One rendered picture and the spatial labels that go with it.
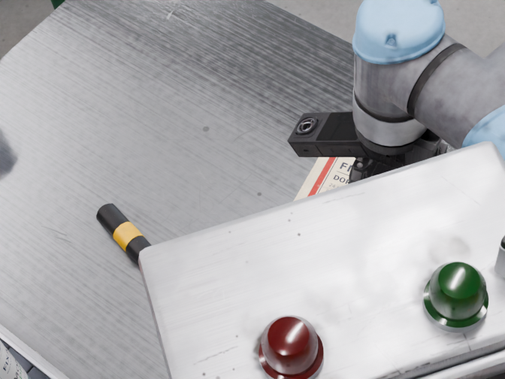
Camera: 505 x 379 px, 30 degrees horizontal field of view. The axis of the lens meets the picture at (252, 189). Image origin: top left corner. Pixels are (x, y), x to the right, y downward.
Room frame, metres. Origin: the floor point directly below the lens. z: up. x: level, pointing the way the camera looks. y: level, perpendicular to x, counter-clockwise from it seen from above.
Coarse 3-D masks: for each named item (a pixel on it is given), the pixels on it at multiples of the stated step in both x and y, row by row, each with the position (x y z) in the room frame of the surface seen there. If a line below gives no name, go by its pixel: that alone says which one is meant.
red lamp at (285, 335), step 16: (272, 320) 0.16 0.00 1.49; (288, 320) 0.16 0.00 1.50; (304, 320) 0.16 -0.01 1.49; (272, 336) 0.15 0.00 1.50; (288, 336) 0.15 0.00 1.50; (304, 336) 0.15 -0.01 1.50; (272, 352) 0.14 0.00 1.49; (288, 352) 0.14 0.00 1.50; (304, 352) 0.14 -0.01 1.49; (320, 352) 0.15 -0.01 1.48; (272, 368) 0.14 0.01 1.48; (288, 368) 0.14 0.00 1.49; (304, 368) 0.14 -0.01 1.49; (320, 368) 0.14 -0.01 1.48
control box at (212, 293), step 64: (384, 192) 0.22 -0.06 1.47; (448, 192) 0.21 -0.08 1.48; (192, 256) 0.20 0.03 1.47; (256, 256) 0.20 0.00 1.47; (320, 256) 0.19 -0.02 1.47; (384, 256) 0.19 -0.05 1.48; (448, 256) 0.18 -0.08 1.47; (192, 320) 0.17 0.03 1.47; (256, 320) 0.17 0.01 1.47; (320, 320) 0.16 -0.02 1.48; (384, 320) 0.16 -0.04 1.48
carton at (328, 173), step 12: (312, 168) 0.62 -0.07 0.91; (324, 168) 0.61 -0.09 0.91; (336, 168) 0.61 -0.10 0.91; (348, 168) 0.61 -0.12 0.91; (312, 180) 0.60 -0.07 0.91; (324, 180) 0.60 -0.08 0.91; (336, 180) 0.59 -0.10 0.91; (348, 180) 0.59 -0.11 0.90; (300, 192) 0.59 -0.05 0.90; (312, 192) 0.58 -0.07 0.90
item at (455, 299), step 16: (448, 272) 0.16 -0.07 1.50; (464, 272) 0.16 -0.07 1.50; (480, 272) 0.16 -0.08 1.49; (432, 288) 0.16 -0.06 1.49; (448, 288) 0.16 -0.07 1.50; (464, 288) 0.15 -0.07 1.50; (480, 288) 0.15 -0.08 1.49; (432, 304) 0.16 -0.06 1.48; (448, 304) 0.15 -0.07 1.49; (464, 304) 0.15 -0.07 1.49; (480, 304) 0.15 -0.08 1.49; (432, 320) 0.15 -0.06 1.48; (448, 320) 0.15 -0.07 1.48; (464, 320) 0.15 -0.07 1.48; (480, 320) 0.15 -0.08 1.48
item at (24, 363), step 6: (12, 354) 0.46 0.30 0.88; (18, 354) 0.46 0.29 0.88; (18, 360) 0.46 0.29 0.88; (24, 360) 0.45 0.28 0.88; (24, 366) 0.45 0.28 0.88; (30, 366) 0.45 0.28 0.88; (30, 372) 0.44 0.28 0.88; (36, 372) 0.44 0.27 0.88; (36, 378) 0.43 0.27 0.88; (42, 378) 0.43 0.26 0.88; (48, 378) 0.43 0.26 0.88
